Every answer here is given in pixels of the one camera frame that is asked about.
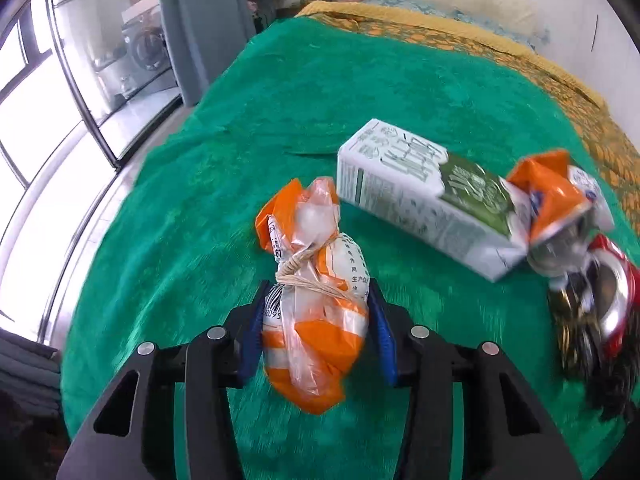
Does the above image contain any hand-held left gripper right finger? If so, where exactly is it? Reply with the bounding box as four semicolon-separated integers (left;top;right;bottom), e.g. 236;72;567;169
367;282;583;480

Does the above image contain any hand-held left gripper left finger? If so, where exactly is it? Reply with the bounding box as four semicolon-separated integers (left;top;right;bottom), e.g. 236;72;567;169
56;280;271;480

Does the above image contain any orange white plastic bag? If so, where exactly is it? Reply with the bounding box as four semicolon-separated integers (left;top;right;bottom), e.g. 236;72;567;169
255;176;372;416

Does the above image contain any white green milk carton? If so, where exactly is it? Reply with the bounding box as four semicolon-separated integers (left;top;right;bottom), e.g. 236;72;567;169
336;119;532;283

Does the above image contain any crushed orange can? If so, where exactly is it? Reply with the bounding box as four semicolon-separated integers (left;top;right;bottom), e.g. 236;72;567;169
506;149;615;277

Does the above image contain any dark crumpled wrapper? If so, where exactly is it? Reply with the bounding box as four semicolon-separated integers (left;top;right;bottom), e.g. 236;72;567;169
547;270;636;421

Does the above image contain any crushed red can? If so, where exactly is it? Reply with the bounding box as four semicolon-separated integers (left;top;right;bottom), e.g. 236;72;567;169
585;234;640;358

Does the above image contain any green blanket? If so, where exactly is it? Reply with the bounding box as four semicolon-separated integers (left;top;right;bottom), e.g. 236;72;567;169
60;16;628;480

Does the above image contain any sliding glass door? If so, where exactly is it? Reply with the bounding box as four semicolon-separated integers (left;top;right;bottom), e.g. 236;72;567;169
0;0;183;171

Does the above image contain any yellow orange patterned bedspread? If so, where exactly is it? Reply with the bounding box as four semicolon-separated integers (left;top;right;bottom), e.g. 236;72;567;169
295;0;640;221

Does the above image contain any grey washing machine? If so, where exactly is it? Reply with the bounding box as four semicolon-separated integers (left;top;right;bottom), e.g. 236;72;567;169
120;7;178;98

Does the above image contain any grey curtain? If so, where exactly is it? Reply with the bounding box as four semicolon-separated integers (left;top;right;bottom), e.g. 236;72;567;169
156;0;257;107

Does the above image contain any light blue patterned cloth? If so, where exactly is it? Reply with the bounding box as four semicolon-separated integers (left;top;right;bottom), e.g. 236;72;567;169
360;0;551;53

